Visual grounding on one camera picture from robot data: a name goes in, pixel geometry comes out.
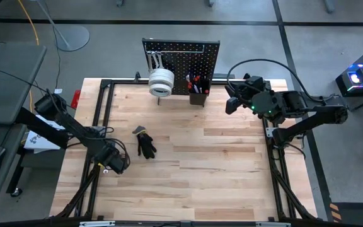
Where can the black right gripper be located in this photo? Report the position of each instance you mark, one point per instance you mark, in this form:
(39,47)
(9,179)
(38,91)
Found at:
(260,101)

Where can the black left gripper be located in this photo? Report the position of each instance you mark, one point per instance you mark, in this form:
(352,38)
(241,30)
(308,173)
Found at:
(113,160)

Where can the black work glove yellow cuff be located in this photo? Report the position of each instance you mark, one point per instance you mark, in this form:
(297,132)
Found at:
(146,145)

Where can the chrome ratchet wrench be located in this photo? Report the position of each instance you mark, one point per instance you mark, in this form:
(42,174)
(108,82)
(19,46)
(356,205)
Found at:
(187,77)

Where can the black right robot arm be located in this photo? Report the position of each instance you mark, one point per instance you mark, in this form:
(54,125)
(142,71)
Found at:
(310,118)

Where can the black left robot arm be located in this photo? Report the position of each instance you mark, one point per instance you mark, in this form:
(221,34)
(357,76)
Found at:
(71,124)

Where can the small yellow gripper tag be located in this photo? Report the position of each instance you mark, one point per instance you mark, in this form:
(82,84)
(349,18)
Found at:
(100,164)

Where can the black pegboard storage bin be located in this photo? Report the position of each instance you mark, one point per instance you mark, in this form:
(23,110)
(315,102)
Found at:
(198,98)

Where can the black perforated metal pegboard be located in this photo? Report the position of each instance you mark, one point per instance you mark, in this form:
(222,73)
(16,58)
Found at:
(184,60)

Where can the small red box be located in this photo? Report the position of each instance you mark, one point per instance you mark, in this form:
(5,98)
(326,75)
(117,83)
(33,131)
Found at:
(75,99)

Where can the white printed paper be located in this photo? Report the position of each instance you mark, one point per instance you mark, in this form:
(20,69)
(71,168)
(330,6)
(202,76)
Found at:
(39,142)

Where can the black caster wheel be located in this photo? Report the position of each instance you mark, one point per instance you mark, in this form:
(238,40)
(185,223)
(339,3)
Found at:
(16,192)

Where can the black computer blue lights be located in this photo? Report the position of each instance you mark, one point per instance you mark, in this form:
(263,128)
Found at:
(362,79)

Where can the grey round floor stand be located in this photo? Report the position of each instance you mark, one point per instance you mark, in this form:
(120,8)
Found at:
(74,38)

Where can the grey desk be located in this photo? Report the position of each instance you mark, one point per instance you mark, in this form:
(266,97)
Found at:
(5,88)

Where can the silver aluminium rail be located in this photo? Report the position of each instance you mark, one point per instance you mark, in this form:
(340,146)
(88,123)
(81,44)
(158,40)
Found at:
(106,224)

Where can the black aluminium table frame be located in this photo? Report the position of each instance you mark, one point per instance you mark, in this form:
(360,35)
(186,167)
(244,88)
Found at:
(131,82)

